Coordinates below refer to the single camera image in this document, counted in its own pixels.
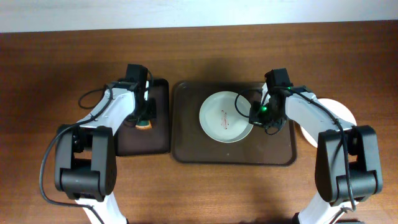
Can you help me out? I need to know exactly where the orange green scrub sponge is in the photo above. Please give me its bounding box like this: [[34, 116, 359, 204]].
[[135, 120, 152, 130]]

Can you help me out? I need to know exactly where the pale green plate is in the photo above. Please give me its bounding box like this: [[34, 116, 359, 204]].
[[199, 91, 253, 143]]

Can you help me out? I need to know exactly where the cream white plate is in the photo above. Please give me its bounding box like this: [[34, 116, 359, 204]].
[[300, 98, 357, 148]]

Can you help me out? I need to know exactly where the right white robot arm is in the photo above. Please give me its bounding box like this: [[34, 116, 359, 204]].
[[249, 87, 383, 224]]

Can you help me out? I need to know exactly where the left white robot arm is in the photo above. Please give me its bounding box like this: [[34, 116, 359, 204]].
[[49, 80, 154, 223]]

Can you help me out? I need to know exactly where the small black tray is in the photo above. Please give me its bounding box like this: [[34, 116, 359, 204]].
[[116, 79, 170, 157]]

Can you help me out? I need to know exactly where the large brown serving tray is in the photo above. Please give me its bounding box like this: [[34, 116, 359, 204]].
[[170, 81, 297, 167]]

